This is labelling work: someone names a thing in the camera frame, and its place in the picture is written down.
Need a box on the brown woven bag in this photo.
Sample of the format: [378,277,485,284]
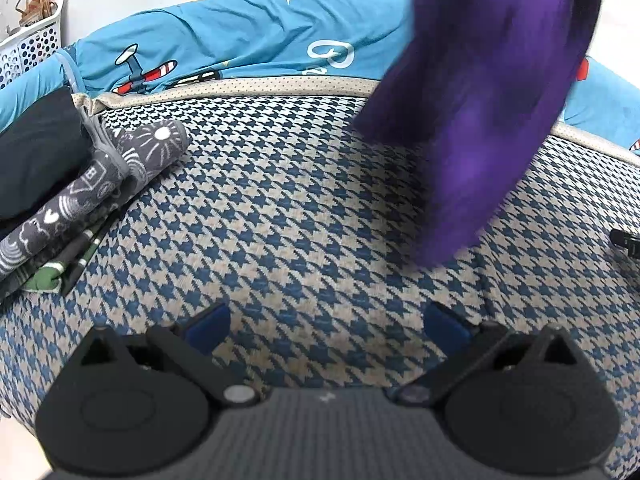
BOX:
[16,0,59,29]

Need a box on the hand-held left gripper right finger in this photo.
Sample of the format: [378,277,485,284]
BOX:
[387,301,577,407]

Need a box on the black folded garment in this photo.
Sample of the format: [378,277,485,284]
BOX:
[0,87,96,221]

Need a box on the green striped folded garment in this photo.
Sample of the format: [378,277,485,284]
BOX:
[15,210,121,296]

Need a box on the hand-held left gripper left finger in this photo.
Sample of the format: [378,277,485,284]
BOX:
[77,301,261,407]

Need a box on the grey patterned folded garment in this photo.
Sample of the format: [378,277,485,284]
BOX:
[0,120,188,281]

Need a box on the houndstooth bed cover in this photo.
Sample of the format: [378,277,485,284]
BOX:
[0,77,640,480]

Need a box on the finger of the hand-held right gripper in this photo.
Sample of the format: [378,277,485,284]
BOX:
[609,228,640,261]

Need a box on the white perforated basket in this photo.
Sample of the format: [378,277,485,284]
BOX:
[0,0,71,91]

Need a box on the purple floral garment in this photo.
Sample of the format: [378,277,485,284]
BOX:
[352,0,608,268]

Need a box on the blue cartoon print bedcover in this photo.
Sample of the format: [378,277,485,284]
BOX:
[0,0,640,156]

